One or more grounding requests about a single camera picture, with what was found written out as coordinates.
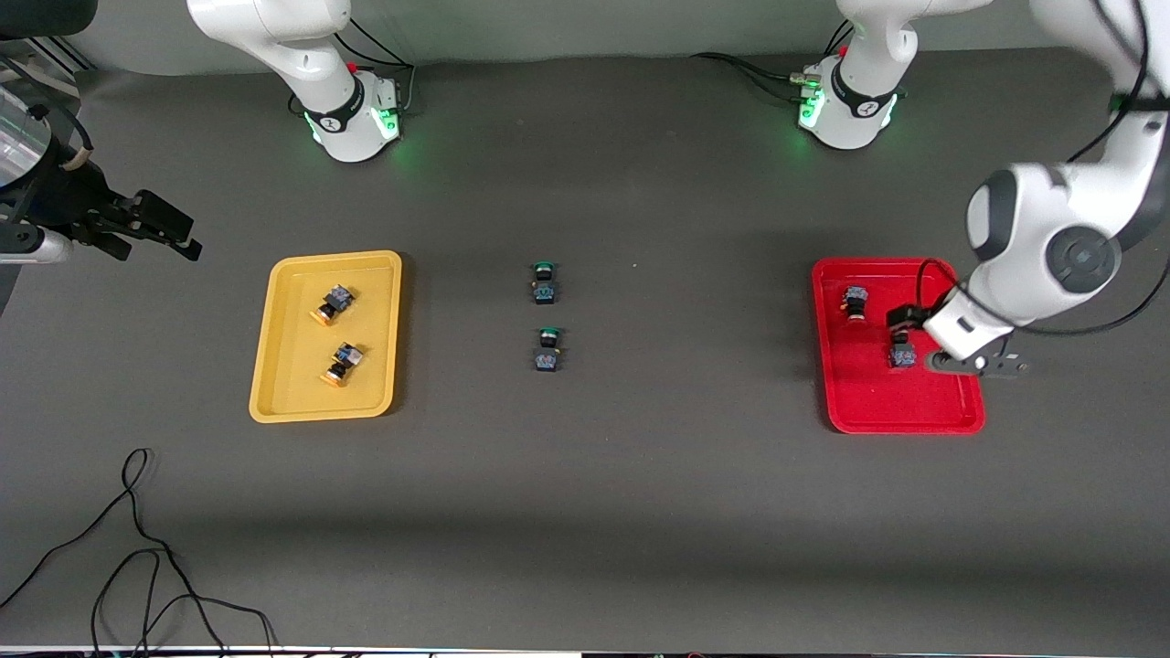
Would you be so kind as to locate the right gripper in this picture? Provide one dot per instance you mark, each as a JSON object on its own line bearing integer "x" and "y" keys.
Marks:
{"x": 75, "y": 203}

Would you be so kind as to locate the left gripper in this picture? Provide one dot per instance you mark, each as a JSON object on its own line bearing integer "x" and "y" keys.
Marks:
{"x": 900, "y": 319}

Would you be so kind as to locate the red push button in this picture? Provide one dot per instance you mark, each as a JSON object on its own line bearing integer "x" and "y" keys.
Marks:
{"x": 902, "y": 356}
{"x": 856, "y": 302}

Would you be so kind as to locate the green push button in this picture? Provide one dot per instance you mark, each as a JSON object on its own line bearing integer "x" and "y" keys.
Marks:
{"x": 547, "y": 352}
{"x": 545, "y": 283}

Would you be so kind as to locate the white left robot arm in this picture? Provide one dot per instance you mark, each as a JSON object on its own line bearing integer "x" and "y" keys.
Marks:
{"x": 1051, "y": 247}

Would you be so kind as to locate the dark grey table mat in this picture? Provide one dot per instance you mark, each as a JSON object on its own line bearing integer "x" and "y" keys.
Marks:
{"x": 585, "y": 512}

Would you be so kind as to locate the yellow plastic tray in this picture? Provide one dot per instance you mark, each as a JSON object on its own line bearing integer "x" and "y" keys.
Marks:
{"x": 302, "y": 366}

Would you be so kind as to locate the yellow push button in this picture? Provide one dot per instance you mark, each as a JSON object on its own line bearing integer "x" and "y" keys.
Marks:
{"x": 334, "y": 303}
{"x": 344, "y": 363}

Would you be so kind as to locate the red plastic tray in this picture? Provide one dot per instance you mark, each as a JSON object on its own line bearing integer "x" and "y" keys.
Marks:
{"x": 900, "y": 397}

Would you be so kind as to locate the aluminium frame rails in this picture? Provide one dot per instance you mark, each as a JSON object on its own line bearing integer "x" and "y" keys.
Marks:
{"x": 69, "y": 57}

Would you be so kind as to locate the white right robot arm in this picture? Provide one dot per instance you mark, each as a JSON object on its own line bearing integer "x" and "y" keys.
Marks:
{"x": 343, "y": 119}

